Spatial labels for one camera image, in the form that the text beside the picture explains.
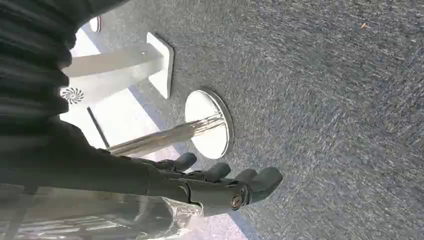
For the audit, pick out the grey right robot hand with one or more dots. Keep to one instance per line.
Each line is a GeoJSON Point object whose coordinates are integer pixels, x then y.
{"type": "Point", "coordinates": [99, 172]}

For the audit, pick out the ribbed grey right arm sleeve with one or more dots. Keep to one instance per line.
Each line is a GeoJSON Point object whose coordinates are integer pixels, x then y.
{"type": "Point", "coordinates": [30, 49]}

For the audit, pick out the round chrome base disc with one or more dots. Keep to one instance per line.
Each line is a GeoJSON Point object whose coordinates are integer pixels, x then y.
{"type": "Point", "coordinates": [95, 24]}

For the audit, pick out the thin black strip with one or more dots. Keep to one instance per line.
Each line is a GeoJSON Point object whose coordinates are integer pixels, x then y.
{"type": "Point", "coordinates": [98, 127]}

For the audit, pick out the chrome post with round base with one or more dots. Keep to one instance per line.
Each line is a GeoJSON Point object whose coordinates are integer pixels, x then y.
{"type": "Point", "coordinates": [208, 132]}

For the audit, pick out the white leg with foot plate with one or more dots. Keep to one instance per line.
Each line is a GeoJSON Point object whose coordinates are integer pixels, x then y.
{"type": "Point", "coordinates": [132, 63]}

